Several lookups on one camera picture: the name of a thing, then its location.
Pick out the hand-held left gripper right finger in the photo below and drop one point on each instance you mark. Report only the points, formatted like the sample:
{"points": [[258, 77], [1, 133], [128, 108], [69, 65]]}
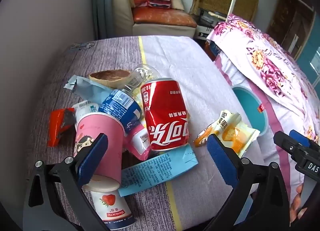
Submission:
{"points": [[220, 157]]}

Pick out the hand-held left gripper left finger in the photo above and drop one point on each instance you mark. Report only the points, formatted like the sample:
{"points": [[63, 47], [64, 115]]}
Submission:
{"points": [[93, 156]]}

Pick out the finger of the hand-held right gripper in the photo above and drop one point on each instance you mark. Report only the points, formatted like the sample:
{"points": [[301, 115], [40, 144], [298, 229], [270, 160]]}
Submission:
{"points": [[290, 146], [300, 137]]}

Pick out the pink paper cup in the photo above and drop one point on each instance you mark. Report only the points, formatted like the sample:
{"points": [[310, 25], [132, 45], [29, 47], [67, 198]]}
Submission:
{"points": [[105, 131]]}

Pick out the yellow cake wrapper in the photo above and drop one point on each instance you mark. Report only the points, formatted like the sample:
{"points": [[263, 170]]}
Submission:
{"points": [[232, 131]]}

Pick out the red orange wrapper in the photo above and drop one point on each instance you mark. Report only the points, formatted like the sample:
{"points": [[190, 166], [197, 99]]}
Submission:
{"points": [[58, 126]]}

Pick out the small white barcode bottle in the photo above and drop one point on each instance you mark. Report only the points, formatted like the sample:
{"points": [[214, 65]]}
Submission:
{"points": [[83, 108]]}

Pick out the pink silver snack packet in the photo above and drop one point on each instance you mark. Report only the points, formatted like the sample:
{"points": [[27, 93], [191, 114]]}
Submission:
{"points": [[140, 142]]}

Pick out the white strawberry yogurt bottle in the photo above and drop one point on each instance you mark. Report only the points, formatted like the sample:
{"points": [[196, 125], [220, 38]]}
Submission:
{"points": [[110, 203]]}

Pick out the teal trash bin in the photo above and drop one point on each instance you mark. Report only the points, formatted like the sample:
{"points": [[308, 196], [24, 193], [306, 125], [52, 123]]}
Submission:
{"points": [[252, 106]]}

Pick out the crushed blue-label plastic bottle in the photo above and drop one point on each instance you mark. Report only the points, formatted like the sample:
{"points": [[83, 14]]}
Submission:
{"points": [[120, 106]]}

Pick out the blue paper leaflet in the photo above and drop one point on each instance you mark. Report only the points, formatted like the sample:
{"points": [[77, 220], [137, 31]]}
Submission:
{"points": [[155, 168]]}

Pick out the pale blue wrapper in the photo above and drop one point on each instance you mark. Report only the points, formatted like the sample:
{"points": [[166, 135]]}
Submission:
{"points": [[85, 90]]}

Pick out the red soda can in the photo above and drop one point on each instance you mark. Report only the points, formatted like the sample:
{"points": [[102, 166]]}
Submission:
{"points": [[166, 113]]}

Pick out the brown paper bowl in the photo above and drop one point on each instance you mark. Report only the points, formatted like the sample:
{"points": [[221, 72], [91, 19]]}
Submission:
{"points": [[110, 76]]}

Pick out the person's right hand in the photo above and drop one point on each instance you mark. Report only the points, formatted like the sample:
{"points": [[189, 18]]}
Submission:
{"points": [[297, 198]]}

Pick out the pink striped quilt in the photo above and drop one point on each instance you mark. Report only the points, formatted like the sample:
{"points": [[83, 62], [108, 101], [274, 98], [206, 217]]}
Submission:
{"points": [[272, 126]]}

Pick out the pink floral blanket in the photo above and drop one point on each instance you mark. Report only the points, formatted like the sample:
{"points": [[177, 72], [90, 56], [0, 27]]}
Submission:
{"points": [[270, 58]]}

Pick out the wooden cabinet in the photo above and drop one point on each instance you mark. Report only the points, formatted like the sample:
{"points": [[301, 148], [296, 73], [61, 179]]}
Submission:
{"points": [[290, 16]]}

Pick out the dark stacked boxes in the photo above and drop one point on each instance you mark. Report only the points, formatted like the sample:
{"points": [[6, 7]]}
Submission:
{"points": [[207, 18]]}

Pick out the cream sofa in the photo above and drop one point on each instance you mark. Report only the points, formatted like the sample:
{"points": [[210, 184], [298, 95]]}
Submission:
{"points": [[122, 11]]}

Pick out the orange seat cushion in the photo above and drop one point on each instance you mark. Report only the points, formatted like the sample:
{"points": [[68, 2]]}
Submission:
{"points": [[162, 17]]}

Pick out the grey-blue curtain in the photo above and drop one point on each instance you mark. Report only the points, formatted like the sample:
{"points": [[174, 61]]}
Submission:
{"points": [[103, 4]]}

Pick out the beige pillow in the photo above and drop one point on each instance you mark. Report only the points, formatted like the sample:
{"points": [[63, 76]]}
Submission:
{"points": [[178, 1]]}

